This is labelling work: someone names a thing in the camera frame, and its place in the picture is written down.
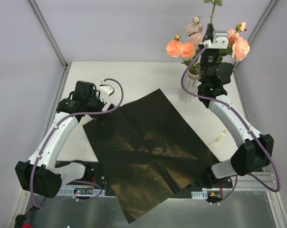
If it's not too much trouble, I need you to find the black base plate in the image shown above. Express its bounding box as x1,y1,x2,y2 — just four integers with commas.
64,160,238,198

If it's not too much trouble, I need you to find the aluminium frame post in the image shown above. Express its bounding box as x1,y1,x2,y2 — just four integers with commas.
230,0,278,72
27,0,69,70

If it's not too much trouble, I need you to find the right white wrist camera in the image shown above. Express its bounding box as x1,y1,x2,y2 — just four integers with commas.
203,30,229,49

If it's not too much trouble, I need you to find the red object bottom corner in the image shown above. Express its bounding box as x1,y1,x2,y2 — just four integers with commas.
14,223,33,228

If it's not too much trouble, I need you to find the left white cable duct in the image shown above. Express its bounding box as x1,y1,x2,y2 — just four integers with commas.
57,187,105,197

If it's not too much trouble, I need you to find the pale pink flower stem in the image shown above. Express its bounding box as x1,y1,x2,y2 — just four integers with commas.
186,16,204,47

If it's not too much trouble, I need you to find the black wrapping paper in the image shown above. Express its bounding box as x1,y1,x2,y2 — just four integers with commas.
83,89,218,223

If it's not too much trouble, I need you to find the cream ribbon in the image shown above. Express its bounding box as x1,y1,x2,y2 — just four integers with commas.
208,129,227,147

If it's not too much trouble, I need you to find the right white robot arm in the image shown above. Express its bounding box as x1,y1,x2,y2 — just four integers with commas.
198,24,274,188

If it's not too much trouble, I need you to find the purple cable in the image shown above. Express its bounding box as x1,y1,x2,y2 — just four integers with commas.
29,77,124,209
181,44,282,209

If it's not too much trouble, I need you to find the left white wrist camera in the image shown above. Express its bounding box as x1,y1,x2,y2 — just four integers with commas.
99,80,115,100

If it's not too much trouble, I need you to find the right aluminium frame post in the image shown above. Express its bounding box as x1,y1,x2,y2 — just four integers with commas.
230,0,278,72

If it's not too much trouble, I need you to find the right white cable duct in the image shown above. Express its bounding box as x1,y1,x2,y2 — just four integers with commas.
191,190,208,200

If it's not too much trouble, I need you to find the white cable duct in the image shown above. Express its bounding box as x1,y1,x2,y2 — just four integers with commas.
191,190,208,200
57,187,105,197

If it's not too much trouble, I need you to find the white ribbed vase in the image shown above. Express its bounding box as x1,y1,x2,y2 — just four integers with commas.
179,71,199,103

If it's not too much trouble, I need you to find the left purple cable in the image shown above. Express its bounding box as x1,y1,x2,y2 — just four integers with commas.
29,77,124,209

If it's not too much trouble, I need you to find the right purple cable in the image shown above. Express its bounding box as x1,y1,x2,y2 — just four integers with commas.
181,44,282,209

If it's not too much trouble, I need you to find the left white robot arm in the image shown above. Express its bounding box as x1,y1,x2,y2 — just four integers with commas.
15,81,115,199

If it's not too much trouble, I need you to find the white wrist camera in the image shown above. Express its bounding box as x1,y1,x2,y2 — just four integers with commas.
203,30,229,49
99,80,115,100

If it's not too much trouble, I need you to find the left aluminium frame post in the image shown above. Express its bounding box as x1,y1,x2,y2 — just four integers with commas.
27,0,69,70

